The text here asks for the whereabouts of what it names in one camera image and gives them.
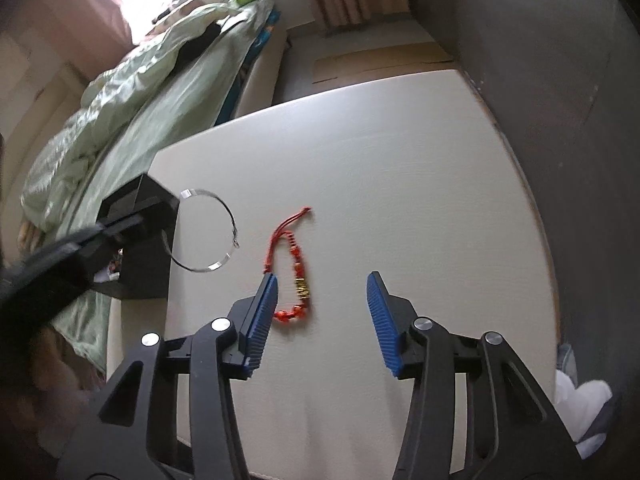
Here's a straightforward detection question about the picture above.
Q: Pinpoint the green bed sheet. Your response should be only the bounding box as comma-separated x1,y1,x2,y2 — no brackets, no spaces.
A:
50,7,276,377

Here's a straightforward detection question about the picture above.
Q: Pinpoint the black cloth item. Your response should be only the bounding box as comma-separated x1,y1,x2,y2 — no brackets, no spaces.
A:
179,20,227,62

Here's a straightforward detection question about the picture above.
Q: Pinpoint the person's white-socked foot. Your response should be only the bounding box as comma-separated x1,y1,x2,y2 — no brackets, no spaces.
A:
555,370,614,461

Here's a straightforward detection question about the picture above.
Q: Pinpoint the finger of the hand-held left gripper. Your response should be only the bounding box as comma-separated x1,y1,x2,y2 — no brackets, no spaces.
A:
75,212,177,252
99,195,180,225

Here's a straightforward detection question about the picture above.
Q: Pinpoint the white square table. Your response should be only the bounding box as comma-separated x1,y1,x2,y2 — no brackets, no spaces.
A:
104,69,560,480

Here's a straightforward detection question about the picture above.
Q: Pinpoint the red string bead bracelet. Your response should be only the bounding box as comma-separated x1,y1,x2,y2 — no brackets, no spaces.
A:
263,205,314,322

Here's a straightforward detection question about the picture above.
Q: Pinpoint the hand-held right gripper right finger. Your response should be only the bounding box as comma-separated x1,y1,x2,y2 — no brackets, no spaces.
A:
366,271,583,480

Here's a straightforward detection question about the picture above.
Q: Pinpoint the beige bed frame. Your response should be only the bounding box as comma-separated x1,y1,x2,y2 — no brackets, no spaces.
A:
234,25,289,122

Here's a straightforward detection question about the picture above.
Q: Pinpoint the flat cardboard sheet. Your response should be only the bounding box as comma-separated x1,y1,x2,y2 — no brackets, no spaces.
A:
312,42,454,84

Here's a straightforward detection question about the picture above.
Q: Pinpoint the black gift box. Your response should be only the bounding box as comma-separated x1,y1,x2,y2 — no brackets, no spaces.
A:
92,173,181,300

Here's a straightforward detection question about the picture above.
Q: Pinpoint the light green quilt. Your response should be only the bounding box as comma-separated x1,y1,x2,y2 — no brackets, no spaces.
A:
20,2,262,232

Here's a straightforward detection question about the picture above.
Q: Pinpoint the thin silver bangle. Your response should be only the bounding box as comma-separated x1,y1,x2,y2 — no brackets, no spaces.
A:
162,188,241,274

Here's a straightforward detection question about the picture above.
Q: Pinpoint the dark grey wardrobe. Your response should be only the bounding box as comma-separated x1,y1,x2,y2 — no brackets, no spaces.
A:
400,0,640,411

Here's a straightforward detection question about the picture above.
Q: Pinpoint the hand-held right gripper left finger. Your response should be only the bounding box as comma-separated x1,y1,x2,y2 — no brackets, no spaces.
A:
60,273,279,480

